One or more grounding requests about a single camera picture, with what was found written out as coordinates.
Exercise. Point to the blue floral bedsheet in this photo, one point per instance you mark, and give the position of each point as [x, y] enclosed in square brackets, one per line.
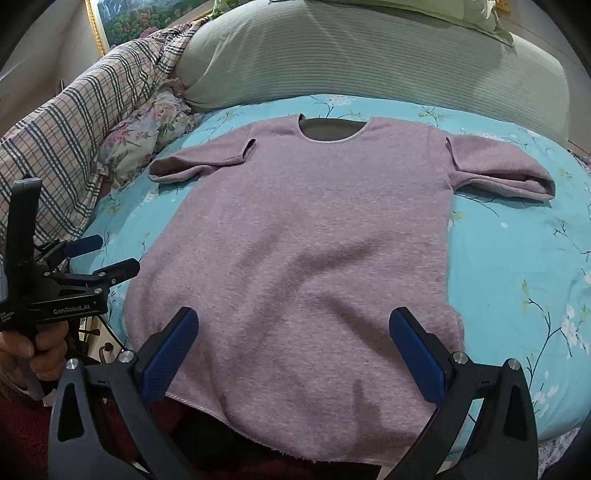
[508, 277]

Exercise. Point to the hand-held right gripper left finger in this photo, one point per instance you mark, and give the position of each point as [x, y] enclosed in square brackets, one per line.
[168, 355]

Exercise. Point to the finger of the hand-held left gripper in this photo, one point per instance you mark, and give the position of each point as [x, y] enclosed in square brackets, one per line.
[120, 269]
[84, 245]

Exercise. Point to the person's dark red clothing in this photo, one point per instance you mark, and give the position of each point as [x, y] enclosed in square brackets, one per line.
[23, 438]

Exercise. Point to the green striped pillow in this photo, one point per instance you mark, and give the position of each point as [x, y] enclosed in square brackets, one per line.
[323, 55]

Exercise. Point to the pink fuzzy towel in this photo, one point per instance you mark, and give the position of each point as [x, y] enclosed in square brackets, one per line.
[295, 230]

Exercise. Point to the plaid blanket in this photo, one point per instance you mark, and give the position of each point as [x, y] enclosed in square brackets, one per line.
[69, 129]

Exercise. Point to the gold framed landscape painting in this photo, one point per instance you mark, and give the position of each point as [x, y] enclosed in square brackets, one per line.
[129, 18]

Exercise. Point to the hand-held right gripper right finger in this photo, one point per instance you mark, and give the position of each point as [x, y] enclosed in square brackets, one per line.
[415, 355]

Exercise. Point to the pink floral quilt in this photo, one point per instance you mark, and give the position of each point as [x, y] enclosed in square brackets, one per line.
[138, 134]

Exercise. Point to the person's left hand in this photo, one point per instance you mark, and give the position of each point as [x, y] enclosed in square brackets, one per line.
[46, 353]

